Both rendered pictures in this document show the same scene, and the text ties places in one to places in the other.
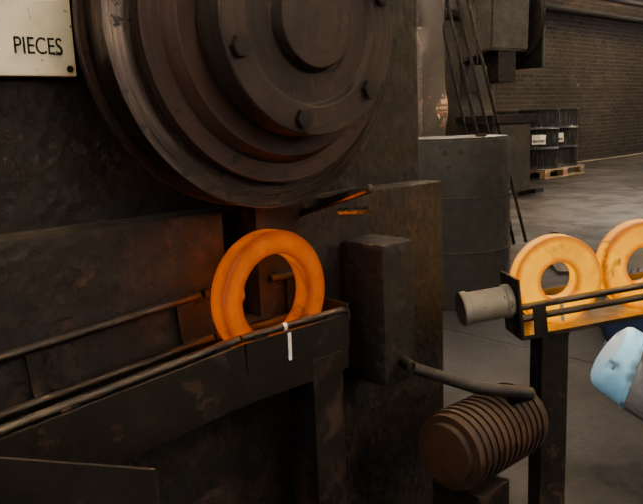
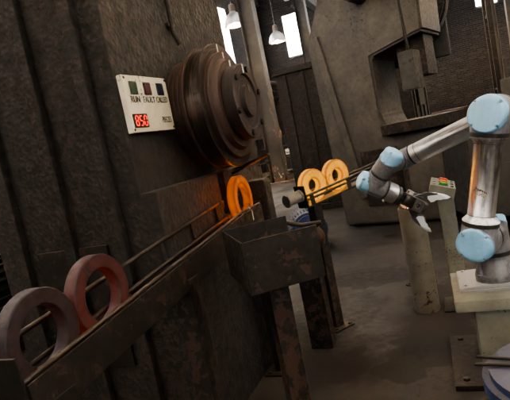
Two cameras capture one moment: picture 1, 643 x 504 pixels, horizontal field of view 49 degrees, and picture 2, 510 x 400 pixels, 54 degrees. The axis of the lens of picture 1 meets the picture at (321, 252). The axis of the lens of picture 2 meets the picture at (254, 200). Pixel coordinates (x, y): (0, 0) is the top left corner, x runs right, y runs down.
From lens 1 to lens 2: 1.18 m
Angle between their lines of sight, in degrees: 26
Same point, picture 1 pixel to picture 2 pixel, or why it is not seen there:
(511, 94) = not seen: hidden behind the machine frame
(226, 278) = (233, 191)
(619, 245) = (328, 169)
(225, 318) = (235, 205)
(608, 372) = (362, 182)
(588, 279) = (322, 182)
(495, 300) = (297, 195)
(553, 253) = (310, 175)
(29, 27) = (164, 113)
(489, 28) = not seen: hidden behind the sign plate
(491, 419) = not seen: hidden behind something
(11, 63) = (162, 125)
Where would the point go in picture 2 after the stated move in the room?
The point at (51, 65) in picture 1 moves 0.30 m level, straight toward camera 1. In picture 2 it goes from (170, 125) to (228, 109)
